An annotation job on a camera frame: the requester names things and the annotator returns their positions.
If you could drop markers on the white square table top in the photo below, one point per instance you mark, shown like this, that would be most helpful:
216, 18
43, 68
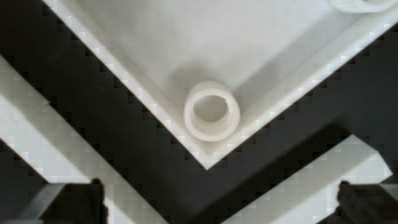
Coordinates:
267, 45

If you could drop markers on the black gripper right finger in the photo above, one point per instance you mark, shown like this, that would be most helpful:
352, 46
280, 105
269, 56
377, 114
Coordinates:
368, 203

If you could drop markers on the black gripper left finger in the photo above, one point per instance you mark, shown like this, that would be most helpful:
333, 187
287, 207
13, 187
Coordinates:
68, 204

